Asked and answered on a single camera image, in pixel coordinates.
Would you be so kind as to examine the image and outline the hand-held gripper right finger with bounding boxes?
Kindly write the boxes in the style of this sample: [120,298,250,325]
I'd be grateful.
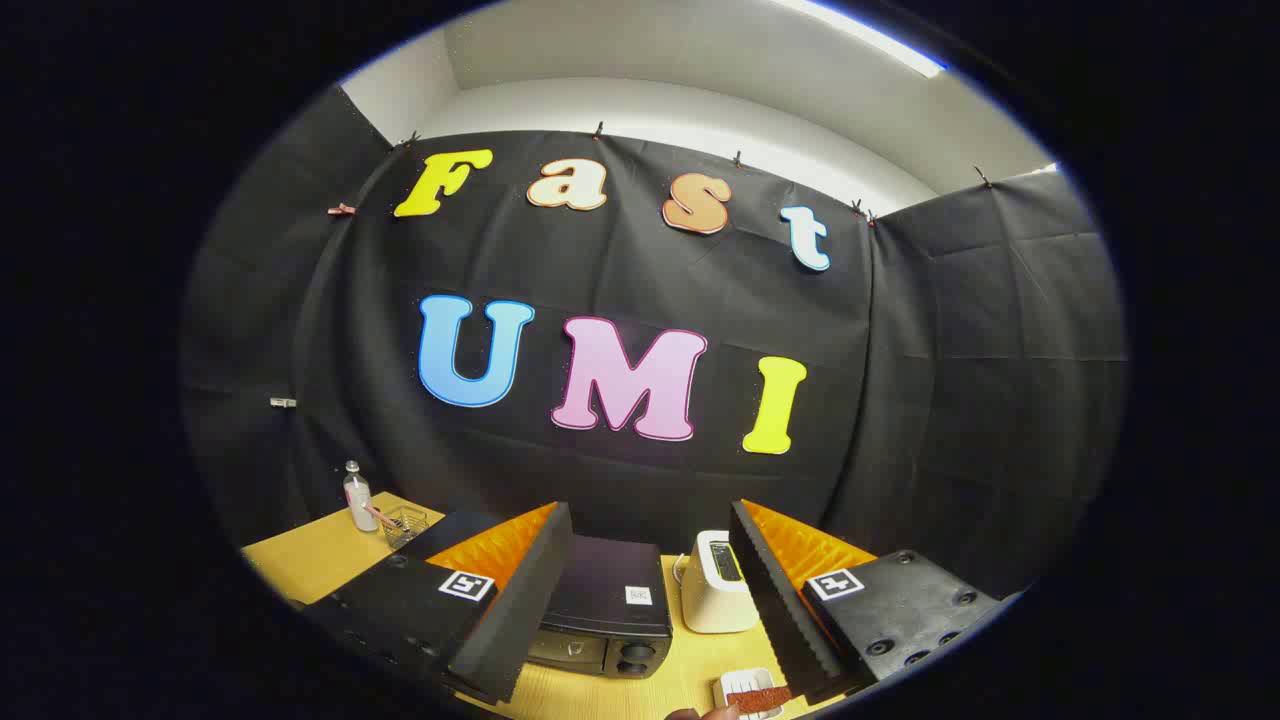
[728,498,1001,706]

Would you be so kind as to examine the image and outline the red meat slice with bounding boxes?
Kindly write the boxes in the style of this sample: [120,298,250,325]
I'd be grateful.
[727,686,794,715]

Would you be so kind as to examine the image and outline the small clear bottle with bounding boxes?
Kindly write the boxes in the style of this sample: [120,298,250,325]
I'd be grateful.
[343,460,379,533]

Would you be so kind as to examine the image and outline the white rectangular dish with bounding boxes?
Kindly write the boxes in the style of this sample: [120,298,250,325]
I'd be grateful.
[713,668,791,717]

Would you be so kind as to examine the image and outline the white pop-up toaster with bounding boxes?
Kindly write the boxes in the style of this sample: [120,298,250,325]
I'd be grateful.
[678,530,761,634]

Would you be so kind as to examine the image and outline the black toaster oven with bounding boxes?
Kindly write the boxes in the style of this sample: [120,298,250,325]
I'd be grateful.
[400,510,673,681]

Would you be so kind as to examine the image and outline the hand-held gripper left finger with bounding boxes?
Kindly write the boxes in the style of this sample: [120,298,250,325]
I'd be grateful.
[305,500,576,706]

